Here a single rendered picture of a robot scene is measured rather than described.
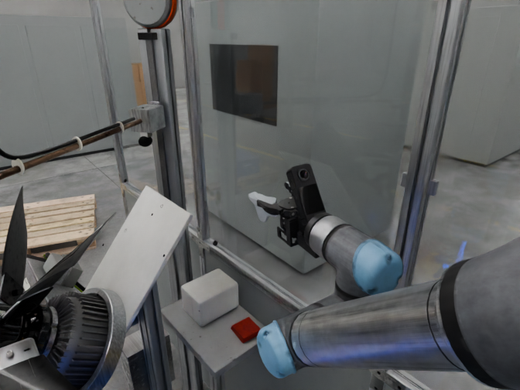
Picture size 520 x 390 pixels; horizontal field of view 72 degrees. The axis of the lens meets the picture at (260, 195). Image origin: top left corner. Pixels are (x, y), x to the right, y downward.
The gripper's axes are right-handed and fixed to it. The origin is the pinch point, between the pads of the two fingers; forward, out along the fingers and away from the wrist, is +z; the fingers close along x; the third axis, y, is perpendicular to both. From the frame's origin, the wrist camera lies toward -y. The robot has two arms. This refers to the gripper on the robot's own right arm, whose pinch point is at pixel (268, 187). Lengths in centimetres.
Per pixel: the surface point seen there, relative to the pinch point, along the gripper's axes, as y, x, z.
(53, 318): 23, -51, 15
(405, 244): 12.9, 21.8, -20.0
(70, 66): -6, -20, 564
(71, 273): 29, -48, 41
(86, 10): -130, 83, 1255
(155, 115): -11, -12, 48
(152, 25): -36, -6, 55
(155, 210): 11.2, -21.3, 29.9
